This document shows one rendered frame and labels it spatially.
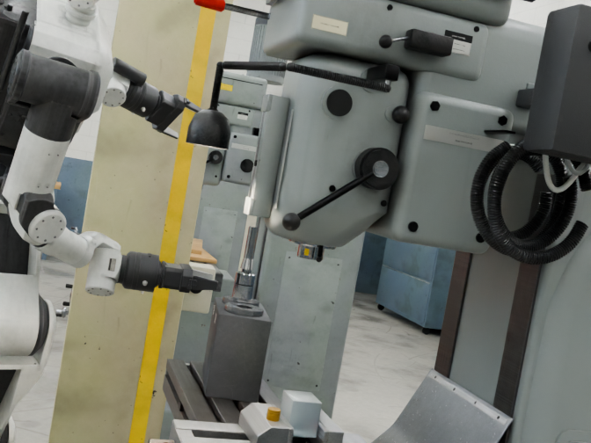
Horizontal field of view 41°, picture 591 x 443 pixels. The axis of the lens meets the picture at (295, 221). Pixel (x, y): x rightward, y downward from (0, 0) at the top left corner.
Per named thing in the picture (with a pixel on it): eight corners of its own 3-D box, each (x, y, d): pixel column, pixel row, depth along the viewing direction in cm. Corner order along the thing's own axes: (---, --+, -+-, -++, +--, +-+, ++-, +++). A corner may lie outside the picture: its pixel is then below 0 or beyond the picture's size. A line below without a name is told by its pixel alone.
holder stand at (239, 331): (204, 396, 174) (219, 308, 173) (201, 370, 196) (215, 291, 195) (258, 403, 176) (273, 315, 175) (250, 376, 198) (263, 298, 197)
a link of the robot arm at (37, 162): (7, 245, 153) (40, 144, 145) (-19, 210, 161) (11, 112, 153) (61, 244, 162) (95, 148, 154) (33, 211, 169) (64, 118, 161)
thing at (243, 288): (249, 302, 187) (253, 279, 187) (229, 299, 188) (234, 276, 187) (251, 300, 192) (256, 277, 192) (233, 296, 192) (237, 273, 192)
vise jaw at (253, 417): (255, 450, 126) (259, 425, 126) (237, 423, 138) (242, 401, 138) (290, 452, 128) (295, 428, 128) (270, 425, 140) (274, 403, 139)
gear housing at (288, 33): (296, 39, 124) (307, -24, 124) (259, 55, 147) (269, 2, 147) (483, 83, 134) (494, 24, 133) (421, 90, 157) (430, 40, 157)
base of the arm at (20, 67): (4, 113, 142) (21, 52, 139) (1, 97, 153) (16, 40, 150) (87, 135, 149) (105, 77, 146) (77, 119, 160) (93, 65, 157)
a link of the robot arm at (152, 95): (159, 141, 216) (123, 123, 209) (155, 119, 222) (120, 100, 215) (189, 112, 211) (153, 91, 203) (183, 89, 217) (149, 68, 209)
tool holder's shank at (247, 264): (251, 274, 188) (259, 228, 187) (238, 272, 188) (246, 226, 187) (253, 272, 191) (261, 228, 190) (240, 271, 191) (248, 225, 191)
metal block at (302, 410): (287, 435, 131) (293, 400, 130) (277, 423, 136) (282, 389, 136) (316, 438, 132) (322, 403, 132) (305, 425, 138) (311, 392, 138)
